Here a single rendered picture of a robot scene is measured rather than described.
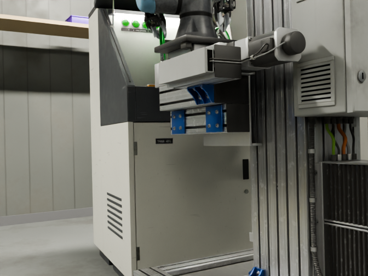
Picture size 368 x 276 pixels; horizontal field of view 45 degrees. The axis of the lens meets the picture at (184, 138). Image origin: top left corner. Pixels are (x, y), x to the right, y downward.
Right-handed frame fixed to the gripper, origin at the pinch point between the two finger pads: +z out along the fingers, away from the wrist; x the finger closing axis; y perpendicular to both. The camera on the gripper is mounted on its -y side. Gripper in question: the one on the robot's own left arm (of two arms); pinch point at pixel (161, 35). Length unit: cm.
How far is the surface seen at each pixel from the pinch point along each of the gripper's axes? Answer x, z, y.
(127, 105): -18.0, 7.3, 39.1
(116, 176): -38, 41, 46
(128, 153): -23, 22, 53
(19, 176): -183, 124, -71
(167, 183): -11, 42, 58
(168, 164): -9, 36, 52
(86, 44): -112, 75, -178
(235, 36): 32, 30, -30
